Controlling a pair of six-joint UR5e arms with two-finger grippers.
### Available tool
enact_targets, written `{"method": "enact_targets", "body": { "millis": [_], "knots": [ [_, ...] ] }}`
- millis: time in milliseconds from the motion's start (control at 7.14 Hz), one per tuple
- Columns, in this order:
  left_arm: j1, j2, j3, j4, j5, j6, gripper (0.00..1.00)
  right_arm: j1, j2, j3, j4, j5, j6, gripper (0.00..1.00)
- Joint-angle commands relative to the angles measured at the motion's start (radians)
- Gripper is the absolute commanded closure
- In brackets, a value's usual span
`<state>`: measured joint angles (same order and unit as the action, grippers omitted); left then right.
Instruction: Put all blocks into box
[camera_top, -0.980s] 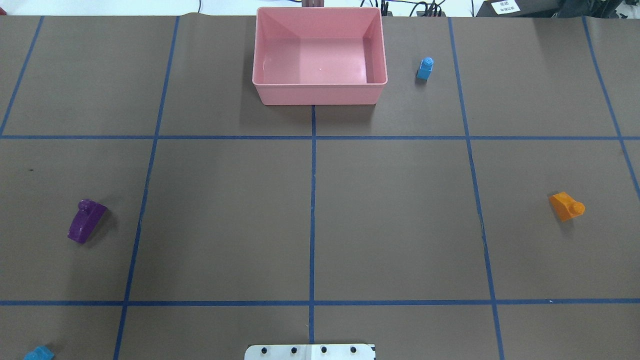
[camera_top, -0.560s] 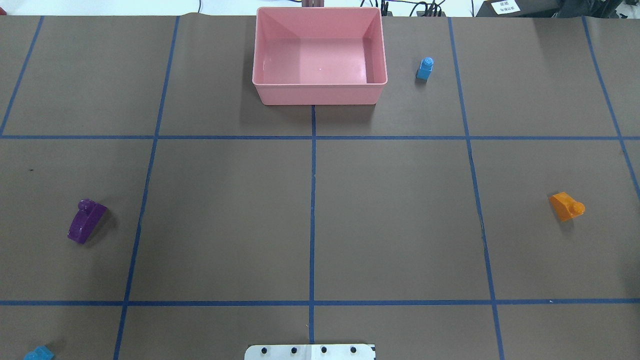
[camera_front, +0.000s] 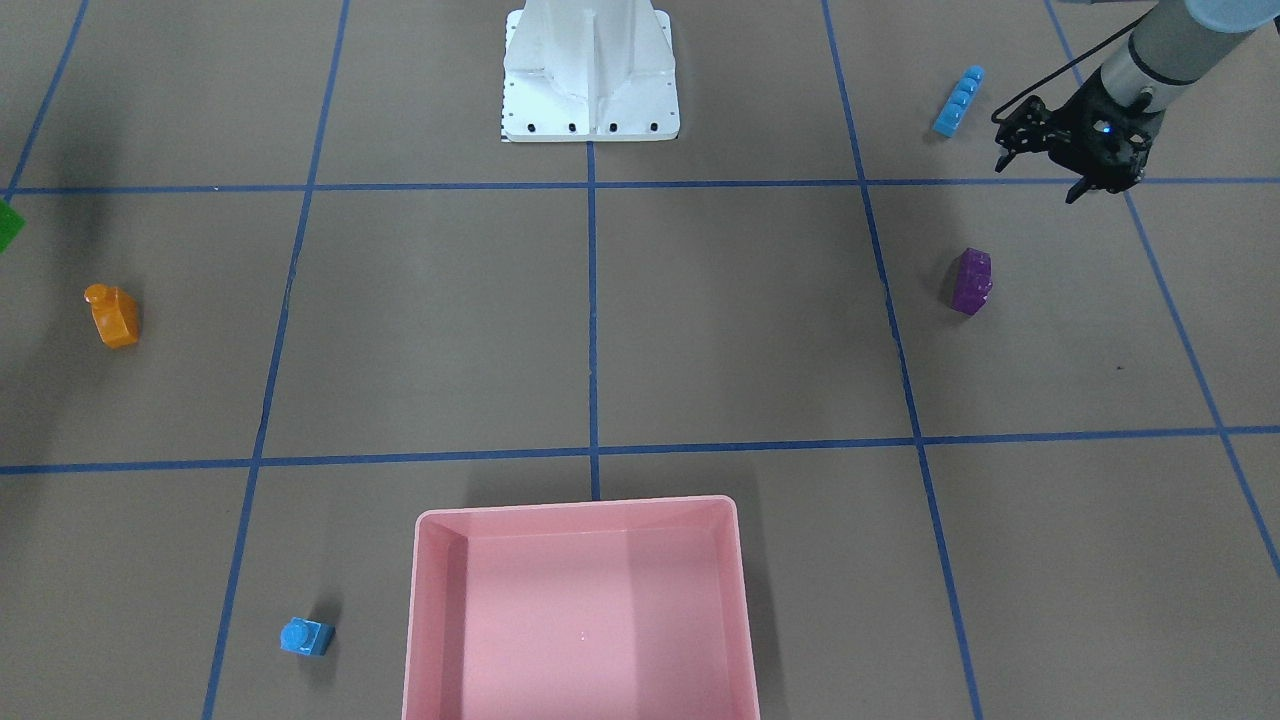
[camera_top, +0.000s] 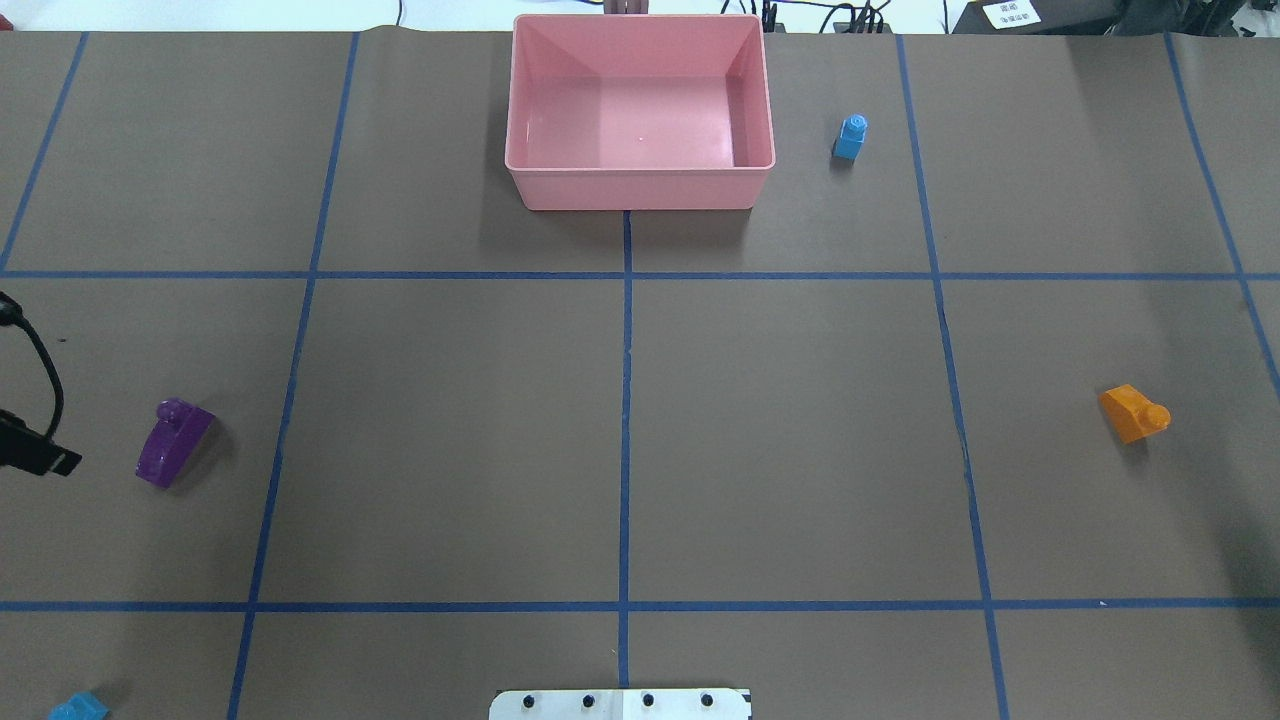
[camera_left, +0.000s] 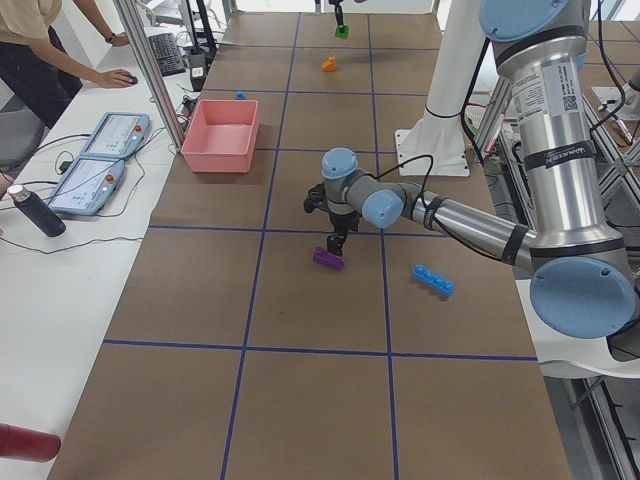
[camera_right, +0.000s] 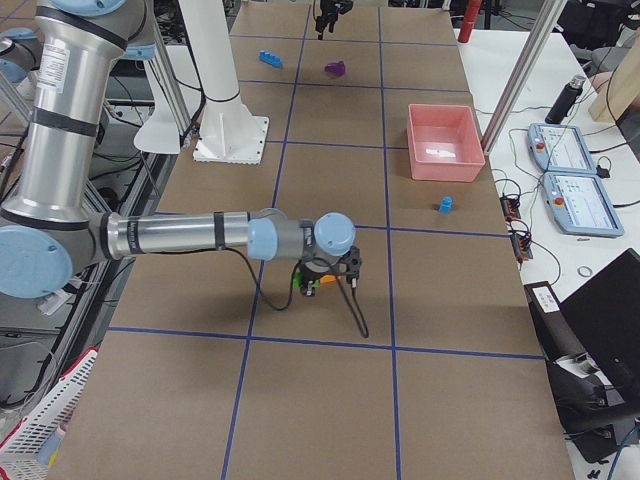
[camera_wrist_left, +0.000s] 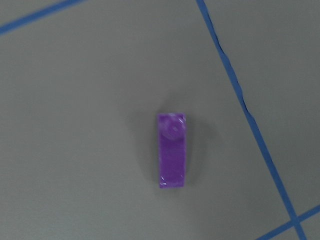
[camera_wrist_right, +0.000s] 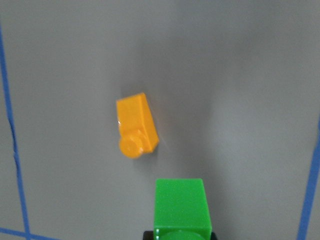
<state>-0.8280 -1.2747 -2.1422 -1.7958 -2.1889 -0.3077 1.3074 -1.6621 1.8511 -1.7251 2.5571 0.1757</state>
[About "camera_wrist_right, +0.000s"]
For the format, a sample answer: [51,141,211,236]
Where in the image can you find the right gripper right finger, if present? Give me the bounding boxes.
[210,232,218,240]

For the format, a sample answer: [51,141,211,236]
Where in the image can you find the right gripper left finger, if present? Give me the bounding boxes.
[143,231,154,240]

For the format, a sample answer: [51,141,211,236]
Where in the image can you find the green block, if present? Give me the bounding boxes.
[153,178,212,240]

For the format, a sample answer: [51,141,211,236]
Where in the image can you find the orange block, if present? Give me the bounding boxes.
[116,92,160,159]

